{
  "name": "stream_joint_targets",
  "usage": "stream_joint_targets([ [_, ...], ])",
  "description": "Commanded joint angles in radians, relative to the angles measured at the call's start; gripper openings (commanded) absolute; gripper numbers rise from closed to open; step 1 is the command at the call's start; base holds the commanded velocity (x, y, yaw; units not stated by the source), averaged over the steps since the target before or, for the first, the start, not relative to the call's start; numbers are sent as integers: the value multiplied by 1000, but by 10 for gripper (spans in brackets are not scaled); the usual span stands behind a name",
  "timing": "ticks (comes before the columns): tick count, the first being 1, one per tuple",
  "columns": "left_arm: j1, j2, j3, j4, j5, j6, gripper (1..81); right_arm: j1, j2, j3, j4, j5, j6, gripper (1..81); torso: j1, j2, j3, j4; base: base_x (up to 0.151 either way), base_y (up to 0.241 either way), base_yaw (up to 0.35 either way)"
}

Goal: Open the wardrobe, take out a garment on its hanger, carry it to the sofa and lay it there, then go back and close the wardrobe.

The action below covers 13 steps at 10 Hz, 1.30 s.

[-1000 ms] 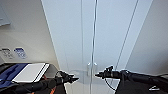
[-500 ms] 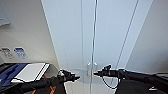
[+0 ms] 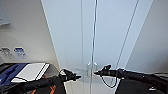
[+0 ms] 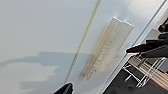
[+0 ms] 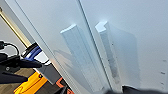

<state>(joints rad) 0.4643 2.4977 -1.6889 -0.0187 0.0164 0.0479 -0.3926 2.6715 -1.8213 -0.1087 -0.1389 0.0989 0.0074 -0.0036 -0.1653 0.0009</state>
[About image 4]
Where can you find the pale wooden slat board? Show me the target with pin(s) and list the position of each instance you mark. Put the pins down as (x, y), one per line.
(156, 74)

